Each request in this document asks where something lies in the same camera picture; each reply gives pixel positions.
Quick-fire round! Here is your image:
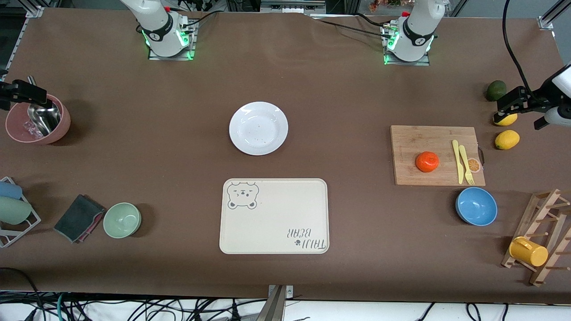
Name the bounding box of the orange mandarin fruit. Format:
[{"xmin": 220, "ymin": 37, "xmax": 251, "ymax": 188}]
[{"xmin": 415, "ymin": 151, "xmax": 440, "ymax": 173}]

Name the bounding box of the white round plate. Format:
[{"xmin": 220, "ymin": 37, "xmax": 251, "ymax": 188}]
[{"xmin": 229, "ymin": 102, "xmax": 289, "ymax": 156}]

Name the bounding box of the yellow lemon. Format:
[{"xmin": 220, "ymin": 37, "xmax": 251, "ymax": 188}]
[
  {"xmin": 495, "ymin": 130, "xmax": 521, "ymax": 150},
  {"xmin": 493, "ymin": 111, "xmax": 518, "ymax": 127}
]

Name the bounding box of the dark green avocado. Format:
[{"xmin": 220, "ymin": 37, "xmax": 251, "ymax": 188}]
[{"xmin": 486, "ymin": 80, "xmax": 508, "ymax": 102}]

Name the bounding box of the stainless steel ladle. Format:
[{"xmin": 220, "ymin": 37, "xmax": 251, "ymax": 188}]
[{"xmin": 27, "ymin": 76, "xmax": 62, "ymax": 136}]

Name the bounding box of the pink bowl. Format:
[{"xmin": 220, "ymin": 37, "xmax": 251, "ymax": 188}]
[{"xmin": 5, "ymin": 94, "xmax": 71, "ymax": 145}]

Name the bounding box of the yellow plastic fork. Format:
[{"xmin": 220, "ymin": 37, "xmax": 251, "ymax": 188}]
[{"xmin": 459, "ymin": 145, "xmax": 475, "ymax": 185}]

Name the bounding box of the yellow plastic knife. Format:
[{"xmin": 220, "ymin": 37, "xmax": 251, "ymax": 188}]
[{"xmin": 452, "ymin": 140, "xmax": 465, "ymax": 185}]

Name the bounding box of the blue bowl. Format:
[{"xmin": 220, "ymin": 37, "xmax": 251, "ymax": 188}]
[{"xmin": 455, "ymin": 187, "xmax": 498, "ymax": 226}]

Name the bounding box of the bamboo cutting board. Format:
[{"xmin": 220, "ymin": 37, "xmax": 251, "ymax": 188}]
[{"xmin": 390, "ymin": 125, "xmax": 486, "ymax": 187}]

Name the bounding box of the light blue cup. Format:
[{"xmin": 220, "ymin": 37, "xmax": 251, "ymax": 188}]
[{"xmin": 0, "ymin": 181, "xmax": 23, "ymax": 200}]

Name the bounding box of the wooden peg drying rack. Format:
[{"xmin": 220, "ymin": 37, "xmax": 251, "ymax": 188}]
[{"xmin": 501, "ymin": 189, "xmax": 571, "ymax": 287}]

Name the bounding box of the pale green cup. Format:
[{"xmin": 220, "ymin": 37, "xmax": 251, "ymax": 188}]
[{"xmin": 0, "ymin": 197, "xmax": 33, "ymax": 226}]

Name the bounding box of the folded dark grey cloth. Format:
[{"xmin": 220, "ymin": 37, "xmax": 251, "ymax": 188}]
[{"xmin": 54, "ymin": 194, "xmax": 106, "ymax": 244}]

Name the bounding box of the yellow plastic mug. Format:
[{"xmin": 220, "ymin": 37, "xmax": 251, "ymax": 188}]
[{"xmin": 509, "ymin": 236, "xmax": 549, "ymax": 268}]

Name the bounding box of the pale green bowl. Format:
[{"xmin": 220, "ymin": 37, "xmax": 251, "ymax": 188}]
[{"xmin": 103, "ymin": 202, "xmax": 142, "ymax": 239}]

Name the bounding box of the grey metal equipment box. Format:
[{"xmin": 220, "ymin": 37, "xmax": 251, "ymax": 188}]
[{"xmin": 260, "ymin": 0, "xmax": 326, "ymax": 14}]

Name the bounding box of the cream bear print tray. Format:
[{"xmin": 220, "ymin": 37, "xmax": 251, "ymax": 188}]
[{"xmin": 219, "ymin": 178, "xmax": 330, "ymax": 255}]

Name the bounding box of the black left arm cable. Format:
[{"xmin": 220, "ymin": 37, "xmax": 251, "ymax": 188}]
[{"xmin": 503, "ymin": 0, "xmax": 536, "ymax": 96}]

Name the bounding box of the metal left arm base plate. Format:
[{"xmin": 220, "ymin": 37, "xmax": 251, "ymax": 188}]
[{"xmin": 384, "ymin": 25, "xmax": 431, "ymax": 66}]

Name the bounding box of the white wire cup rack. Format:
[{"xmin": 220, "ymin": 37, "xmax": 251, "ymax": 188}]
[{"xmin": 0, "ymin": 177, "xmax": 42, "ymax": 248}]

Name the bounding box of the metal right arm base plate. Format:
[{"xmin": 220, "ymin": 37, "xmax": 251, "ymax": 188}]
[{"xmin": 148, "ymin": 20, "xmax": 197, "ymax": 61}]

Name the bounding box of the black left base cable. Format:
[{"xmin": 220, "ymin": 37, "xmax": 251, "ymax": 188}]
[{"xmin": 308, "ymin": 13, "xmax": 393, "ymax": 36}]

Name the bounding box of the black base cable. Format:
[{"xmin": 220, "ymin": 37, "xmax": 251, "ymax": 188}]
[
  {"xmin": 181, "ymin": 11, "xmax": 219, "ymax": 34},
  {"xmin": 308, "ymin": 13, "xmax": 393, "ymax": 36}
]

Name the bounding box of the black floor cable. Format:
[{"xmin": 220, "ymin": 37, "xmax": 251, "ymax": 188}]
[{"xmin": 0, "ymin": 267, "xmax": 45, "ymax": 321}]

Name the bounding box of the black right base cable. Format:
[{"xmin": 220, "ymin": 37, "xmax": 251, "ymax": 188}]
[{"xmin": 181, "ymin": 11, "xmax": 219, "ymax": 34}]

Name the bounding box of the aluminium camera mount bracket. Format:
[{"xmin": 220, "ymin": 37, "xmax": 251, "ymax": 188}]
[{"xmin": 268, "ymin": 284, "xmax": 294, "ymax": 321}]

